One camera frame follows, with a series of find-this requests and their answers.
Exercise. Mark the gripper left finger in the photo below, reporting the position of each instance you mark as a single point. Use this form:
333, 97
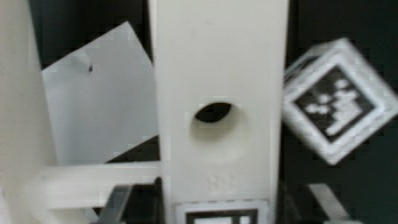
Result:
112, 211

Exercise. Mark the white tag sheet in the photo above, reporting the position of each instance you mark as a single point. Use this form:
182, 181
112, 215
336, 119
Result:
102, 98

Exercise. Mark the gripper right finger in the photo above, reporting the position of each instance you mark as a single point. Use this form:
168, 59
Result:
333, 208

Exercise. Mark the small white tag cube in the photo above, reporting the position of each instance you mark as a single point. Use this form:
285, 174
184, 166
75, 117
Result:
340, 102

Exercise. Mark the white chair back piece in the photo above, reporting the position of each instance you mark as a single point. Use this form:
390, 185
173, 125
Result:
219, 66

